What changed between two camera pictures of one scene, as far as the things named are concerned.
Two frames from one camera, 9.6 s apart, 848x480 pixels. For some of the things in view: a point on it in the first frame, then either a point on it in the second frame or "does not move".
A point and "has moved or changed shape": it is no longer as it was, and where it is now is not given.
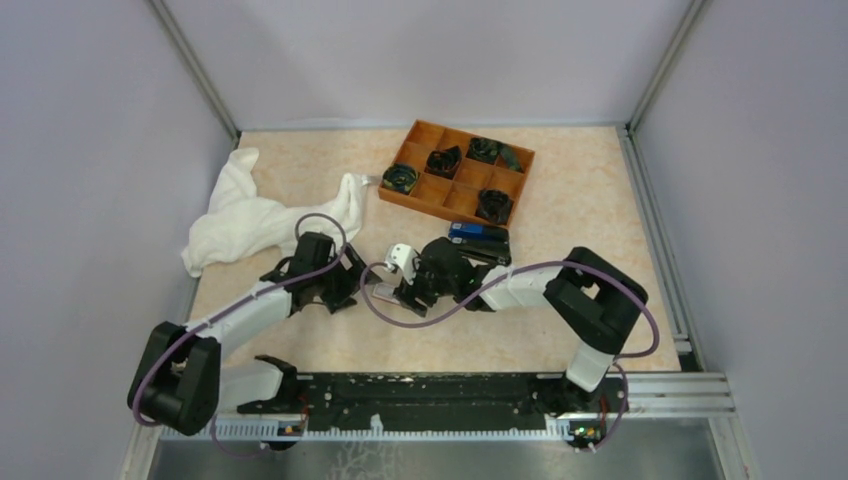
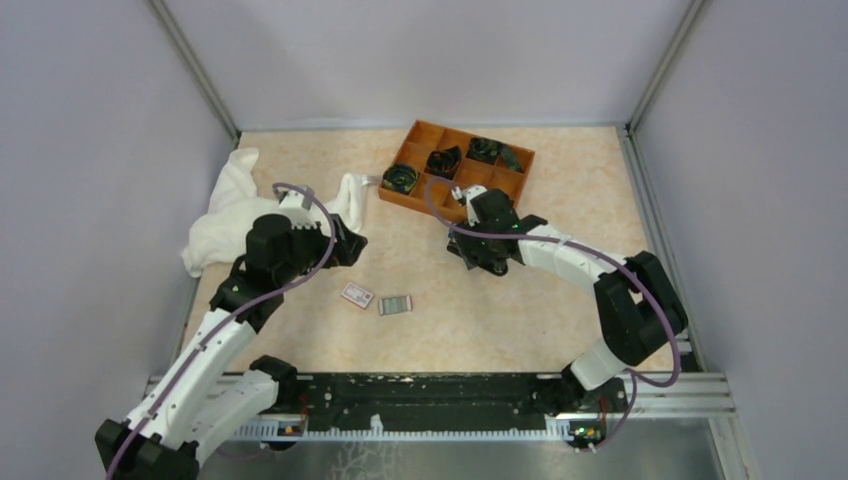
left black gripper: x=350 y=277 → x=348 y=245
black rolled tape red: x=443 y=162 does not move
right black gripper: x=408 y=291 → x=464 y=241
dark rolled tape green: x=400 y=179 does not move
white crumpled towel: x=239 y=224 does not move
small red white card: x=385 y=292 has moved or changed shape
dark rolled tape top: x=495 y=153 does not move
